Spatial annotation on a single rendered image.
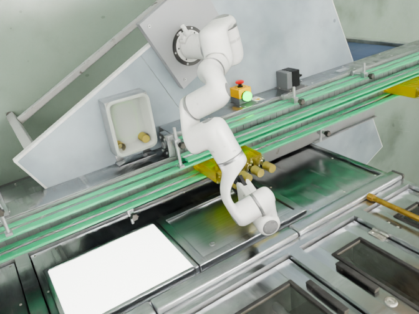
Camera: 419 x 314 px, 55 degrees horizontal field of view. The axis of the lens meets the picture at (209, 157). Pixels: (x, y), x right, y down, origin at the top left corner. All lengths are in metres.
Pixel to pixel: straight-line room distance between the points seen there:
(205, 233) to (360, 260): 0.53
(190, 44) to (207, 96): 0.45
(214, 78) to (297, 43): 0.97
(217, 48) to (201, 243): 0.66
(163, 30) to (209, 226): 0.77
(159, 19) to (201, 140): 0.63
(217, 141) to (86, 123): 0.64
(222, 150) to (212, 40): 0.37
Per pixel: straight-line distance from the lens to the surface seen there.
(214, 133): 1.13
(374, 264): 1.42
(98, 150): 1.66
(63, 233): 1.52
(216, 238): 1.45
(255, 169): 1.55
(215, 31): 1.32
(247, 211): 1.20
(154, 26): 1.62
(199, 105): 1.20
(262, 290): 1.31
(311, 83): 2.05
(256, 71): 1.95
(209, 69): 1.20
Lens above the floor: 2.25
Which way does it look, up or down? 52 degrees down
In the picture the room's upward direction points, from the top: 120 degrees clockwise
